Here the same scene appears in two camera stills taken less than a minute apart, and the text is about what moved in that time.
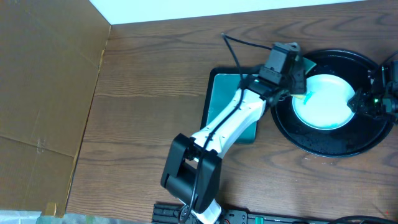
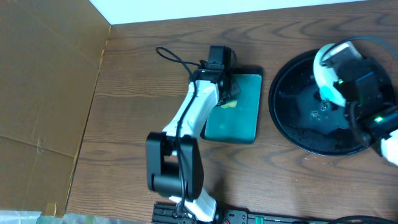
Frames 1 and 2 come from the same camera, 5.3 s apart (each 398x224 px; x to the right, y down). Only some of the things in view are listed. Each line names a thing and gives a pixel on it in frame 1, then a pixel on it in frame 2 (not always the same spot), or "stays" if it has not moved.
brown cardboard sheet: [50, 54] stays
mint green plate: [324, 106] -> [325, 78]
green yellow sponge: [308, 65] -> [231, 104]
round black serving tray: [357, 135] stays
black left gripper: [294, 82] -> [232, 88]
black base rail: [168, 214] stays
